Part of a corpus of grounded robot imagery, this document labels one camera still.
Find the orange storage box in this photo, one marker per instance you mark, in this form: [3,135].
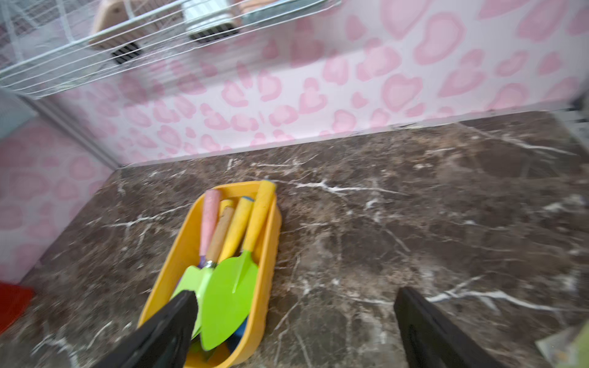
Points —
[184,253]

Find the white wire wall shelf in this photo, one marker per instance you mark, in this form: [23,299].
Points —
[48,47]

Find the yellow-green paper booklet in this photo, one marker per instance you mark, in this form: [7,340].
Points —
[567,348]

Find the green shovel wooden handle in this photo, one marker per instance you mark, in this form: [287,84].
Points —
[196,279]

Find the yellow shovel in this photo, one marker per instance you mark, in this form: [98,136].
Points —
[225,204]

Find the green shovel blue-tipped handle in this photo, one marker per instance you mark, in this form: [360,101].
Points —
[237,228]

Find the white box on shelf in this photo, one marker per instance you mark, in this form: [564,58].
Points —
[209,21]

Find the pink box on shelf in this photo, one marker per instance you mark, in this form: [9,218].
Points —
[122,28]

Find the blue shovel wooden handle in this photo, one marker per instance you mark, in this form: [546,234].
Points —
[234,340]

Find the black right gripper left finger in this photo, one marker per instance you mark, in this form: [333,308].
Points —
[162,341]

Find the purple shovel pink handle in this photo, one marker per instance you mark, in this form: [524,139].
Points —
[210,212]

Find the red pen cup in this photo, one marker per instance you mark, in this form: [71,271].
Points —
[14,300]

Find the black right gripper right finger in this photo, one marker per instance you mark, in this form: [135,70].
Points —
[430,339]

